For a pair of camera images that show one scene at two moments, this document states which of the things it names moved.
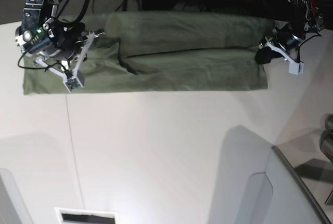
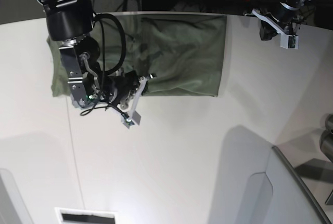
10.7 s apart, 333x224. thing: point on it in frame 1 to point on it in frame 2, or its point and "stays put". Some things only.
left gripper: x=69 y=41 to x=128 y=87
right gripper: x=286 y=40 to x=283 y=25
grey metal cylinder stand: x=326 y=138 stays put
